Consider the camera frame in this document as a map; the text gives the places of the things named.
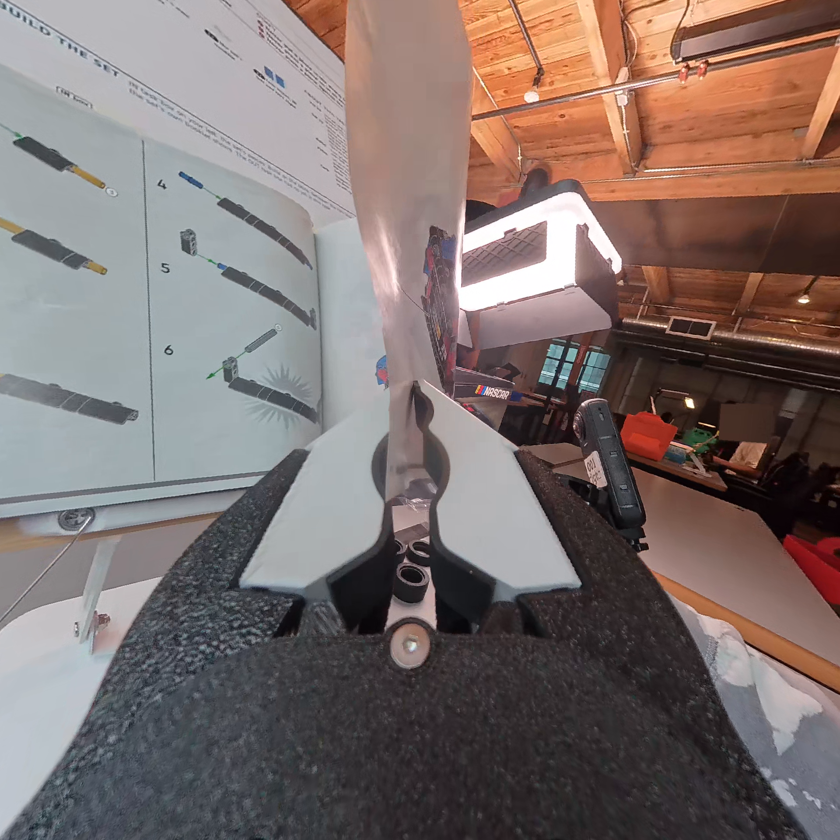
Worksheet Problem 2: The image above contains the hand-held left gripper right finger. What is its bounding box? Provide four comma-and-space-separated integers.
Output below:
412, 379, 583, 632

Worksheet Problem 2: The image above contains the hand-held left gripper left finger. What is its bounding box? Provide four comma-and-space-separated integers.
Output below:
238, 406, 395, 632

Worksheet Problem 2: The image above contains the toy car instruction booklet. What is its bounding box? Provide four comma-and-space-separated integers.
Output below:
0, 0, 475, 521

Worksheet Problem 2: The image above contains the orange plastic bin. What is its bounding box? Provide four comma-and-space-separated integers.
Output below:
620, 411, 679, 462

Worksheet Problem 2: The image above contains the black toy car box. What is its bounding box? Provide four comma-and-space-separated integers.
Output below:
453, 348, 553, 435

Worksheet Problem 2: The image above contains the lit softbox lamp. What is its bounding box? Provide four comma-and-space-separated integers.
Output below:
457, 178, 625, 349

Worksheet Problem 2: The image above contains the white book stand wooden board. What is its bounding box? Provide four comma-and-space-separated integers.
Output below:
0, 502, 252, 749

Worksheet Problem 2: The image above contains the metal ceiling pipe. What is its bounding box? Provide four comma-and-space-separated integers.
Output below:
472, 64, 678, 123

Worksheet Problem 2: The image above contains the white printed instruction sheet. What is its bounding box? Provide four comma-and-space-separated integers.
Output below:
0, 0, 359, 221

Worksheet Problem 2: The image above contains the black ceiling heater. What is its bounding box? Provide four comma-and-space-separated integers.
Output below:
672, 0, 840, 64

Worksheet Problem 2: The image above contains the silver ceiling duct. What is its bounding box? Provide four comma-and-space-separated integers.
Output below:
620, 314, 840, 357

